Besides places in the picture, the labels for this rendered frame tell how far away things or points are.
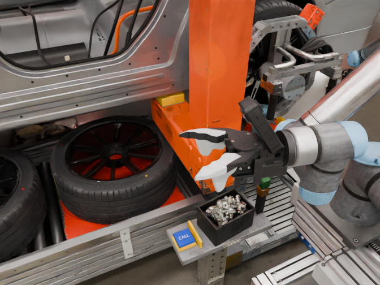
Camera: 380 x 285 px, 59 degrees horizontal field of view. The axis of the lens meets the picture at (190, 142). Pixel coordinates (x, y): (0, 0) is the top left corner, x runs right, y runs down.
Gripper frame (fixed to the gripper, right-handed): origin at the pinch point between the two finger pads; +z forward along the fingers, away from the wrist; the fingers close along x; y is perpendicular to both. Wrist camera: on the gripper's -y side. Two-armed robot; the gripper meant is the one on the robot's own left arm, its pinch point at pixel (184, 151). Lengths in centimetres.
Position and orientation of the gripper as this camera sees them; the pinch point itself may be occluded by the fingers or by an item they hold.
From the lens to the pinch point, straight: 60.6
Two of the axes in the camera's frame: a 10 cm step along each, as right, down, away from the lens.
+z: -9.8, 1.2, -1.5
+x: -1.9, -4.9, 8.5
